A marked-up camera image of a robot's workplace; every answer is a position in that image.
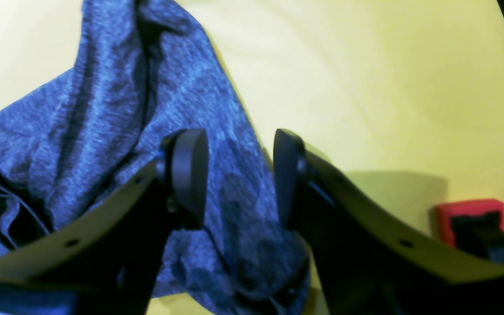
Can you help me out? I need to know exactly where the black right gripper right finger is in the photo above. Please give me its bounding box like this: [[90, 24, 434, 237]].
[[273, 128, 504, 315]]

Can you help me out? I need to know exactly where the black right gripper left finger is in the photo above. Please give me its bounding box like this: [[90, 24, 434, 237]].
[[0, 128, 209, 315]]

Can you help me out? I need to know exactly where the grey long sleeve shirt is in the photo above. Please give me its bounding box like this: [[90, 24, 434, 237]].
[[0, 0, 310, 315]]

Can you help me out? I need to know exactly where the red clamp right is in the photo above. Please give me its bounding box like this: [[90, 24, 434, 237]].
[[434, 199, 504, 265]]

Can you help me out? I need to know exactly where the yellow table cloth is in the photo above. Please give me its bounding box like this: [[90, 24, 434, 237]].
[[0, 0, 504, 315]]

